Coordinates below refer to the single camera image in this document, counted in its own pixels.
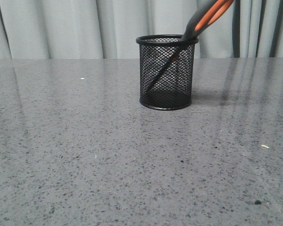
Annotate black mesh pen bucket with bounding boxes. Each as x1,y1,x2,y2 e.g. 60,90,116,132
136,34,199,111

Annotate grey orange handled scissors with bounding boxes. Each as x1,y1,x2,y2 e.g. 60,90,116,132
147,0,233,91

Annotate small black crumb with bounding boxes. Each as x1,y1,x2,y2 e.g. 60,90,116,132
254,200,262,205

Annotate grey pleated curtain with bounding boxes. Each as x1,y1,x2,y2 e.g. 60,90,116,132
0,0,283,59

